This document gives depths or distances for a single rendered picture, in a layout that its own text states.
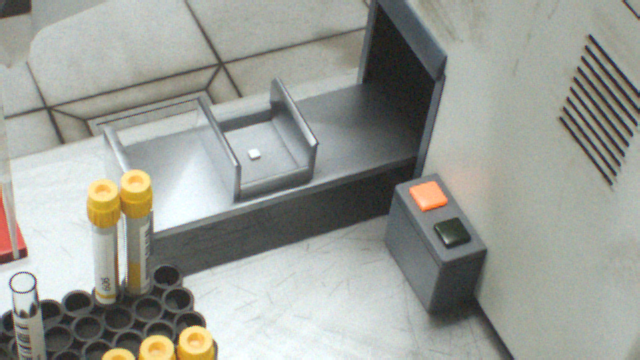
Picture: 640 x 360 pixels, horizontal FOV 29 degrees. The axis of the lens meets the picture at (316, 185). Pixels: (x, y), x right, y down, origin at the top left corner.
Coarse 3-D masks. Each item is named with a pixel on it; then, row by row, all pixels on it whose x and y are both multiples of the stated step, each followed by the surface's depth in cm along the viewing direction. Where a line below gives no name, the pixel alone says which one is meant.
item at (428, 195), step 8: (424, 184) 71; (432, 184) 71; (416, 192) 70; (424, 192) 71; (432, 192) 71; (440, 192) 71; (416, 200) 70; (424, 200) 70; (432, 200) 70; (440, 200) 70; (424, 208) 70
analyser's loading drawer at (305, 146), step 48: (288, 96) 72; (336, 96) 77; (384, 96) 77; (432, 96) 78; (144, 144) 73; (192, 144) 73; (240, 144) 73; (288, 144) 73; (336, 144) 74; (384, 144) 75; (192, 192) 71; (240, 192) 70; (288, 192) 71
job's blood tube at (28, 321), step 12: (12, 276) 58; (24, 276) 58; (12, 288) 58; (24, 288) 59; (36, 288) 58; (12, 300) 58; (24, 300) 58; (36, 300) 58; (24, 312) 59; (36, 312) 59; (24, 324) 59; (36, 324) 60; (24, 336) 60; (36, 336) 60; (24, 348) 61; (36, 348) 61
